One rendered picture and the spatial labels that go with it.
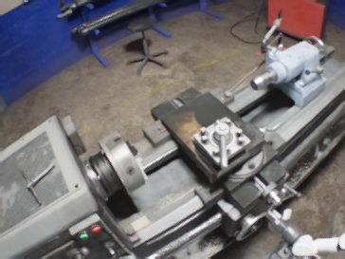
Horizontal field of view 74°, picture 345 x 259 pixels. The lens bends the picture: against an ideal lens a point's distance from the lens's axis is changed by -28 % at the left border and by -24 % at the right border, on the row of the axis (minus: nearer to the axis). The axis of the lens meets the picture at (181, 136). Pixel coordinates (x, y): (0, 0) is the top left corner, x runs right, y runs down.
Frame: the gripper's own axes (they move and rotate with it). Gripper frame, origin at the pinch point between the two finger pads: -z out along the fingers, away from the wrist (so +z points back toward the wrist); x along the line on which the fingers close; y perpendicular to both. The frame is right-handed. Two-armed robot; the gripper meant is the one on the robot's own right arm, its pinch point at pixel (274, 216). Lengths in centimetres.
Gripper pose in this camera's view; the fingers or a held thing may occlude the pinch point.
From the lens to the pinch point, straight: 137.3
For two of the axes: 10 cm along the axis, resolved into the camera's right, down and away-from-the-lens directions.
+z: 5.7, 5.9, -5.8
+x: -7.0, -0.3, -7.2
